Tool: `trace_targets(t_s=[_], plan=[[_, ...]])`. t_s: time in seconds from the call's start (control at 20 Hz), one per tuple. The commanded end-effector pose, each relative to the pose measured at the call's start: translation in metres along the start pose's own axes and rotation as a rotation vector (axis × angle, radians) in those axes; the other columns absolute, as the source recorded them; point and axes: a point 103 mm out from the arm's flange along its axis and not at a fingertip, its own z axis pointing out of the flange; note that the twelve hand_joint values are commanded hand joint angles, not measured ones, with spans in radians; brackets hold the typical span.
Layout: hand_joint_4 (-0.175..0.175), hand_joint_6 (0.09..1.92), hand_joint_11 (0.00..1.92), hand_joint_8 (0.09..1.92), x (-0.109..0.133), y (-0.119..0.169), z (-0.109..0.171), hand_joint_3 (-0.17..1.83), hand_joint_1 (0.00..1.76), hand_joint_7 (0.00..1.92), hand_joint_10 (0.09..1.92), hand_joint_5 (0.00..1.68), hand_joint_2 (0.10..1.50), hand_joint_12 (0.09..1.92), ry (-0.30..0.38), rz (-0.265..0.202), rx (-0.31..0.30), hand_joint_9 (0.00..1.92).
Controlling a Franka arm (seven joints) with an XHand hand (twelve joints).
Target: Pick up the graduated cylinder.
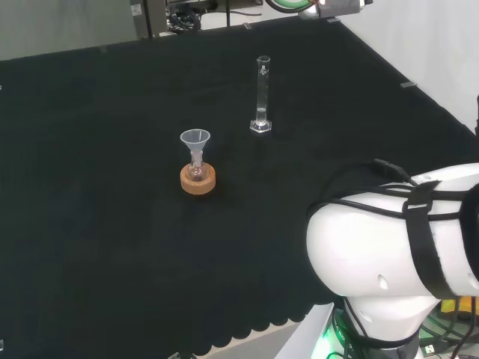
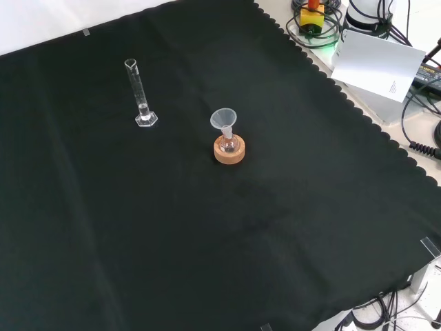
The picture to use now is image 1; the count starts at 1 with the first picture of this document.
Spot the grey metal post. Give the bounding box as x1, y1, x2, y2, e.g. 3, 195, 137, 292
129, 0, 168, 39

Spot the clear glass graduated cylinder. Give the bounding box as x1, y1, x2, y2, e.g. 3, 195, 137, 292
249, 55, 273, 135

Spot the round cork ring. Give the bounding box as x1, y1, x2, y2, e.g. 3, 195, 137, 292
180, 163, 217, 195

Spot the bundle of black cables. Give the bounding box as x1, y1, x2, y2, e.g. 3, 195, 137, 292
166, 6, 204, 31

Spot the green cable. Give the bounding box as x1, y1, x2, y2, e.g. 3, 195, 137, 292
421, 316, 479, 355

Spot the small round-bottom glass flask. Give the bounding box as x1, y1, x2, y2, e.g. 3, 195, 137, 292
186, 149, 206, 183

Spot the clear plastic funnel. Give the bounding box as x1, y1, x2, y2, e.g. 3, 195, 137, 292
180, 129, 211, 158

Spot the black bench cloth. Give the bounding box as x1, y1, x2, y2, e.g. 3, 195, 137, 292
0, 16, 477, 356

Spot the yellow stop button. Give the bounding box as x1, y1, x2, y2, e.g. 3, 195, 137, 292
440, 296, 479, 323

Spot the pale white board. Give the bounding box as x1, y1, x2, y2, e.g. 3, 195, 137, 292
275, 302, 335, 359

